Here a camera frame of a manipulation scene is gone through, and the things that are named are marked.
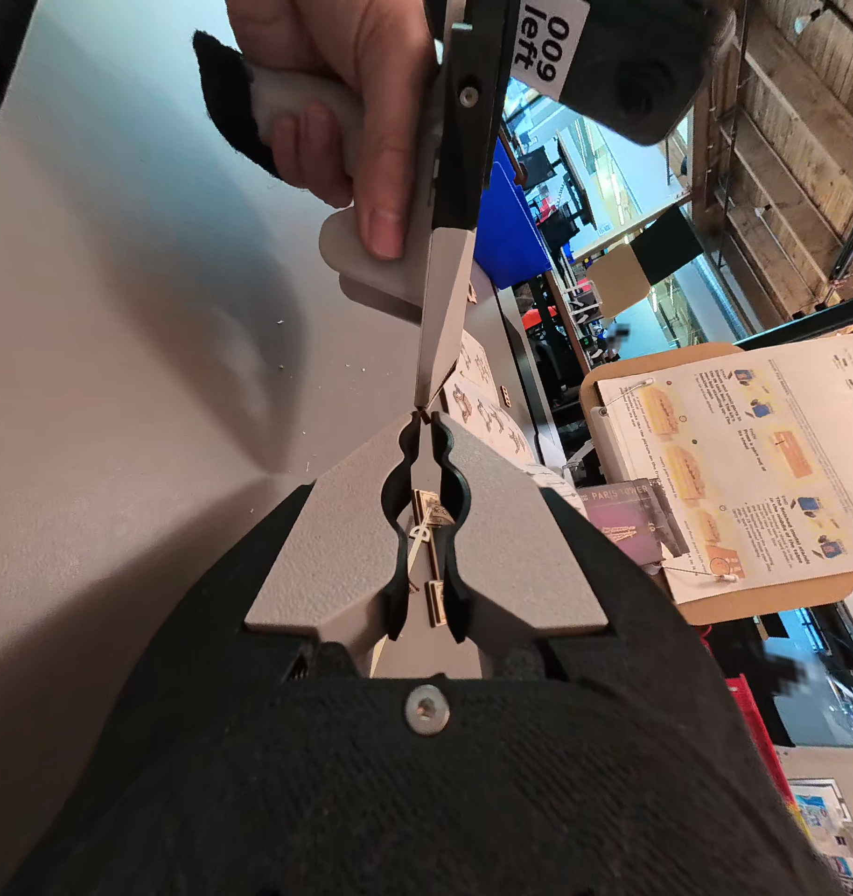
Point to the printed paper card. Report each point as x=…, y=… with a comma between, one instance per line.
x=818, y=812

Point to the blue plastic bin with tag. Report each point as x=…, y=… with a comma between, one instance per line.
x=510, y=231

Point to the tan wooden board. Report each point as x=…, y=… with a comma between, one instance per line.
x=619, y=283

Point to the clipped instruction sheet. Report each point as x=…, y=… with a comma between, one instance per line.
x=748, y=455

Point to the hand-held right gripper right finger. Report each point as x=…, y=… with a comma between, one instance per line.
x=531, y=560

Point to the grey desk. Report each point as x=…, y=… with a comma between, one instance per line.
x=153, y=280

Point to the laser-cut wooden puzzle sheet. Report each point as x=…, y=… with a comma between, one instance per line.
x=493, y=420
x=559, y=486
x=479, y=364

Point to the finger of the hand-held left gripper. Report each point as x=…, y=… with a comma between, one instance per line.
x=377, y=276
x=444, y=294

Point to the red plastic bin stack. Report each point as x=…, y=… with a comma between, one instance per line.
x=748, y=714

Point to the small wooden puzzle piece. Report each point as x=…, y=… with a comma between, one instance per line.
x=432, y=507

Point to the person's left hand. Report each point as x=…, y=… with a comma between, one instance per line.
x=370, y=56

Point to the wooden clipboard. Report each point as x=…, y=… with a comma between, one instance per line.
x=748, y=607

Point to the purple puzzle box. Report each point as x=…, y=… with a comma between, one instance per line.
x=622, y=525

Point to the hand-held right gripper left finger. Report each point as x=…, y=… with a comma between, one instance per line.
x=314, y=560

